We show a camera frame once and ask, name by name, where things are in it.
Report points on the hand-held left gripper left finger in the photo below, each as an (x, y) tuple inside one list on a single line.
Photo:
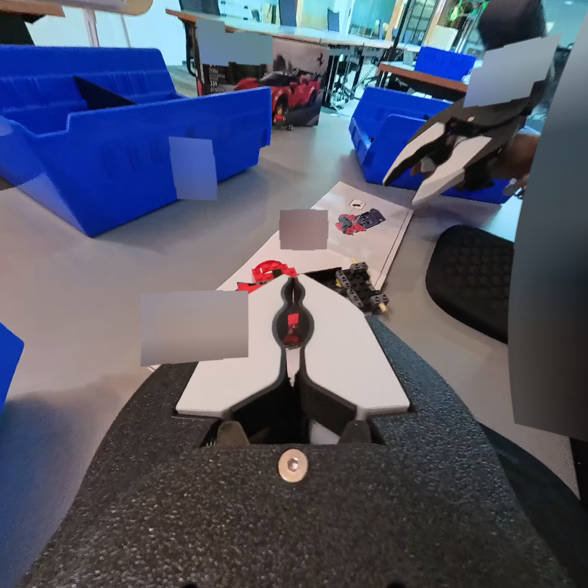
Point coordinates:
[(239, 381)]

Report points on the person's right hand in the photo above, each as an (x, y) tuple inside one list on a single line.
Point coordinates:
[(519, 156)]

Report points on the black dimpled cushion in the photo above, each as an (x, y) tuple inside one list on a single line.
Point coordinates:
[(473, 285)]

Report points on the red and black lego car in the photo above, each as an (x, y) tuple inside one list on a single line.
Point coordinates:
[(358, 285)]

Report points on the blue divided plastic bin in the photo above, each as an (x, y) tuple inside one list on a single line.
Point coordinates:
[(115, 183)]

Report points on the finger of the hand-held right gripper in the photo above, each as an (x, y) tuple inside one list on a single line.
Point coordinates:
[(452, 170), (413, 149)]

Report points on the wooden office desk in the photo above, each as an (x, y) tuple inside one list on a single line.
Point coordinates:
[(422, 78), (321, 36)]

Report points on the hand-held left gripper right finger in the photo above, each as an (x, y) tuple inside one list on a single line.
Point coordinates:
[(353, 367)]

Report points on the lego instruction booklet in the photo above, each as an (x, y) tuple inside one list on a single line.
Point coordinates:
[(367, 243)]

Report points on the black lego set box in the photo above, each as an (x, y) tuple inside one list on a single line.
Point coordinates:
[(298, 92)]

